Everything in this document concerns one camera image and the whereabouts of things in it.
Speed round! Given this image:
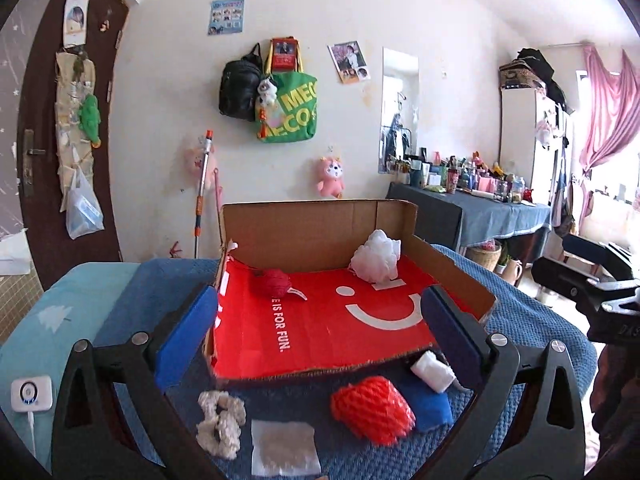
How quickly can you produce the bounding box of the white mesh bath pouf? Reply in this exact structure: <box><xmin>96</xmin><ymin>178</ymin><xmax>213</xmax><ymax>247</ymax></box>
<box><xmin>349</xmin><ymin>230</ymin><xmax>401</xmax><ymax>284</ymax></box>

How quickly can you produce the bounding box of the black backpack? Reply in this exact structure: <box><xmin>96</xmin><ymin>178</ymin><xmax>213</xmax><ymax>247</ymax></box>
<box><xmin>218</xmin><ymin>42</ymin><xmax>262</xmax><ymax>122</ymax></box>

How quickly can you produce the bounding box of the table with blue cloth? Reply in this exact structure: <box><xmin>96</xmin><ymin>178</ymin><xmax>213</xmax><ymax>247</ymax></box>
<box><xmin>386</xmin><ymin>183</ymin><xmax>551</xmax><ymax>252</ymax></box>

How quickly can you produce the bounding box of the pink curtain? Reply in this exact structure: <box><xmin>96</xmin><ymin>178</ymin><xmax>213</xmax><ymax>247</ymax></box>
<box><xmin>579</xmin><ymin>44</ymin><xmax>639</xmax><ymax>176</ymax></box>

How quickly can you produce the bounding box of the small white plush keychain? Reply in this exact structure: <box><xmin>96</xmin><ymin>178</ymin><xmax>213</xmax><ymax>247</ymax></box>
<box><xmin>257</xmin><ymin>77</ymin><xmax>278</xmax><ymax>107</ymax></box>

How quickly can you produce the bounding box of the pink plush toy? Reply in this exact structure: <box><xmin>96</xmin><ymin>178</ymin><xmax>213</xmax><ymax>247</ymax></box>
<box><xmin>317</xmin><ymin>157</ymin><xmax>345</xmax><ymax>200</ymax></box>

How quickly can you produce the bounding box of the blue sponge cloth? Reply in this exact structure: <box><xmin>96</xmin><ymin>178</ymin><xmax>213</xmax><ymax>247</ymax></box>
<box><xmin>397</xmin><ymin>380</ymin><xmax>454</xmax><ymax>434</ymax></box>

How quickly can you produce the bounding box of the cardboard box red lining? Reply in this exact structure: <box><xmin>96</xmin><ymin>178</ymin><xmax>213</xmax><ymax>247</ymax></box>
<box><xmin>203</xmin><ymin>200</ymin><xmax>496</xmax><ymax>384</ymax></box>

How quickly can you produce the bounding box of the white towel packet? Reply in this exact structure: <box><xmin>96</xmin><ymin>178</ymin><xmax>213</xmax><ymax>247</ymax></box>
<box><xmin>410</xmin><ymin>350</ymin><xmax>456</xmax><ymax>393</ymax></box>

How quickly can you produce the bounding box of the white plastic bag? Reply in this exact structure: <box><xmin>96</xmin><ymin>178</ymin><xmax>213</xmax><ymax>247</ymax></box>
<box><xmin>65</xmin><ymin>167</ymin><xmax>104</xmax><ymax>240</ymax></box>

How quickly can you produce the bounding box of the wall mirror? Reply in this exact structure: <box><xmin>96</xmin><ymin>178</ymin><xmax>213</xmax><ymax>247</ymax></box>
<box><xmin>378</xmin><ymin>47</ymin><xmax>420</xmax><ymax>174</ymax></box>

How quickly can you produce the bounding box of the green tote bag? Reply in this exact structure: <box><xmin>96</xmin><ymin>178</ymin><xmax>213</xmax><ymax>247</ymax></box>
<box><xmin>255</xmin><ymin>72</ymin><xmax>318</xmax><ymax>143</ymax></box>

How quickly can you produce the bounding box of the white pad packet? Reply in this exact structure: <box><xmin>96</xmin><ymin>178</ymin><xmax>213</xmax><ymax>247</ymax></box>
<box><xmin>250</xmin><ymin>419</ymin><xmax>321</xmax><ymax>477</ymax></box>

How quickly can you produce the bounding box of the red crochet ball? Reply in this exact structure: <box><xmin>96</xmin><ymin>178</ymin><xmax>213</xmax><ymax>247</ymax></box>
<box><xmin>250</xmin><ymin>269</ymin><xmax>308</xmax><ymax>301</ymax></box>

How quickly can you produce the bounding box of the beige hanging organizer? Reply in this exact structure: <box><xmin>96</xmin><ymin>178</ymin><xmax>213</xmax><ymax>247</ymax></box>
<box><xmin>54</xmin><ymin>52</ymin><xmax>96</xmax><ymax>212</ymax></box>

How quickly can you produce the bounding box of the blue knitted blanket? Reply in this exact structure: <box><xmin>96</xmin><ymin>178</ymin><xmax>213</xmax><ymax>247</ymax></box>
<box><xmin>93</xmin><ymin>248</ymin><xmax>597</xmax><ymax>479</ymax></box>

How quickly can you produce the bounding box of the blue poster on wall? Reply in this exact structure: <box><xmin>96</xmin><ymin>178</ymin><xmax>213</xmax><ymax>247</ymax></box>
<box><xmin>207</xmin><ymin>0</ymin><xmax>245</xmax><ymax>36</ymax></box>

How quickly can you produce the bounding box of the mop handle orange tip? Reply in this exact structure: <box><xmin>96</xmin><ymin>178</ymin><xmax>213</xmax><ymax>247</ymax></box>
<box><xmin>193</xmin><ymin>130</ymin><xmax>214</xmax><ymax>259</ymax></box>

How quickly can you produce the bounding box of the dark brown door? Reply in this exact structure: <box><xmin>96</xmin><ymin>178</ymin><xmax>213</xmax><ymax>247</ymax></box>
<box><xmin>17</xmin><ymin>0</ymin><xmax>129</xmax><ymax>288</ymax></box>

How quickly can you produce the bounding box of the red mesh scrubber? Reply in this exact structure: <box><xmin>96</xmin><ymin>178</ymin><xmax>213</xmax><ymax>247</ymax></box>
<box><xmin>330</xmin><ymin>376</ymin><xmax>416</xmax><ymax>446</ymax></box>

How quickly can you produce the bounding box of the white wardrobe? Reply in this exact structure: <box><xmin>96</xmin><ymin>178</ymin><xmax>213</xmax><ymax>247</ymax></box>
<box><xmin>498</xmin><ymin>88</ymin><xmax>565</xmax><ymax>206</ymax></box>

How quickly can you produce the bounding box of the green plush toy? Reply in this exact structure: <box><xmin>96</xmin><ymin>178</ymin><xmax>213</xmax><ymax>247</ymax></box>
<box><xmin>78</xmin><ymin>94</ymin><xmax>101</xmax><ymax>148</ymax></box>

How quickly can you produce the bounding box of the white controller device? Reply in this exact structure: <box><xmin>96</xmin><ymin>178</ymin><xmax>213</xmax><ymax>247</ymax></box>
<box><xmin>11</xmin><ymin>375</ymin><xmax>53</xmax><ymax>413</ymax></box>

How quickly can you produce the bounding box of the photo on wall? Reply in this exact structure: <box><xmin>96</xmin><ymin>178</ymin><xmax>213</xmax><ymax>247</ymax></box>
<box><xmin>328</xmin><ymin>40</ymin><xmax>371</xmax><ymax>84</ymax></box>

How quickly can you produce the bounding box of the red box on wall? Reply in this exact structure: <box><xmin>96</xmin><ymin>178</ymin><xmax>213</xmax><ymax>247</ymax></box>
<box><xmin>270</xmin><ymin>37</ymin><xmax>299</xmax><ymax>73</ymax></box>

